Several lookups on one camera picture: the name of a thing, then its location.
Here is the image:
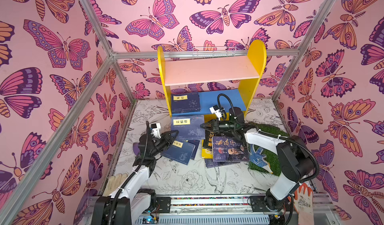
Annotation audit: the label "yellow book under black book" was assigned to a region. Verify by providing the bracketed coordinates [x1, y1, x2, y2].
[202, 140, 213, 159]

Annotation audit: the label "yellow bookshelf pink blue shelves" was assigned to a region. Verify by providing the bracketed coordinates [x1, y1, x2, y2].
[157, 40, 267, 114]

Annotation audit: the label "black corrugated left cable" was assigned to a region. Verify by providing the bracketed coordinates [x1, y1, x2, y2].
[106, 120, 151, 225]

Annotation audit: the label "black book yellow title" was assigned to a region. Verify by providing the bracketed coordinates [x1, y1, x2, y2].
[203, 131, 215, 150]

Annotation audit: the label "purple egg-shaped sponge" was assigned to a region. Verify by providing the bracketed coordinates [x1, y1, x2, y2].
[133, 143, 141, 156]

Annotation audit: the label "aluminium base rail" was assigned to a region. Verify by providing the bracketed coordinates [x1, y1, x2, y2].
[86, 194, 334, 225]

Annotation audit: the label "orange white work glove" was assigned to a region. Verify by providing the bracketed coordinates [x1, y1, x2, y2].
[294, 183, 315, 225]

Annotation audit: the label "beige work glove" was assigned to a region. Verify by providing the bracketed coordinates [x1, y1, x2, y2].
[103, 173, 129, 197]

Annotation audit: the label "blue book yellow label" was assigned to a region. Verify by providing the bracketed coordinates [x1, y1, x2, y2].
[162, 141, 196, 165]

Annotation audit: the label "black corrugated right cable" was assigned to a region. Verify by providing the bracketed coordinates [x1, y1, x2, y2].
[217, 94, 320, 183]

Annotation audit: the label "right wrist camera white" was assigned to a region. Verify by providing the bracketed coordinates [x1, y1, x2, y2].
[210, 105, 227, 120]

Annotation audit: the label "black corrugated cable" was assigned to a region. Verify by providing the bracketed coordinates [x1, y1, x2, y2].
[106, 120, 151, 225]
[217, 94, 320, 183]

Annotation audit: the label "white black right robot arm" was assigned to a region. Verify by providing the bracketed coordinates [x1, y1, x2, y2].
[200, 107, 320, 212]

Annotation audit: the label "green artificial grass mat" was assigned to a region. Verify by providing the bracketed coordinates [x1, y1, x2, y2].
[249, 122, 289, 177]

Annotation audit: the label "purple portrait cover book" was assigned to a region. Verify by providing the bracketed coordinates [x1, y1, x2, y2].
[212, 136, 249, 162]

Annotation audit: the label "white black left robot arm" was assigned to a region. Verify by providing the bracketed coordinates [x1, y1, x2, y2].
[91, 129, 179, 225]

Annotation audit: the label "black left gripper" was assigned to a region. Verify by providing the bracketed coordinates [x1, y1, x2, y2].
[148, 130, 178, 160]

